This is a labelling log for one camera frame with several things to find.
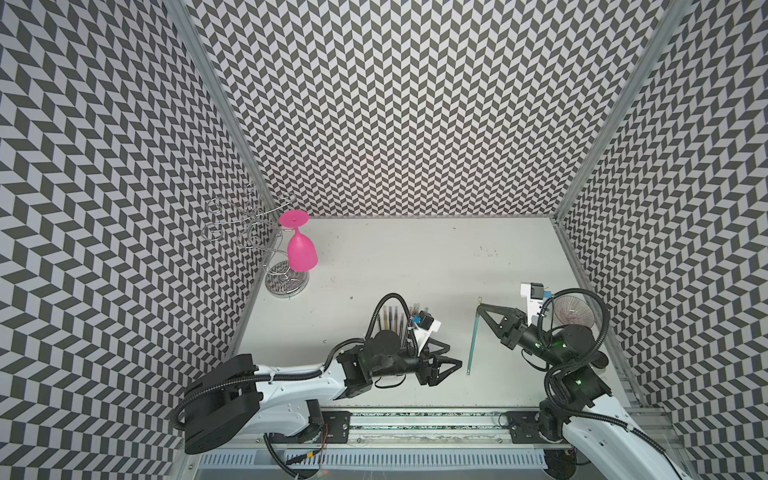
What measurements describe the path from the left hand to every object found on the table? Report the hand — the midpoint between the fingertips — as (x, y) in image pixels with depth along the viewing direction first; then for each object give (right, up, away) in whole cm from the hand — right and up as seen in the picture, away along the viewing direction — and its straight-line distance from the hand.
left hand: (454, 362), depth 69 cm
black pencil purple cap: (-13, +11, -6) cm, 18 cm away
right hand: (+5, +11, -1) cm, 12 cm away
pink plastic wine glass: (-41, +25, +15) cm, 50 cm away
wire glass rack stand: (-66, +34, +41) cm, 85 cm away
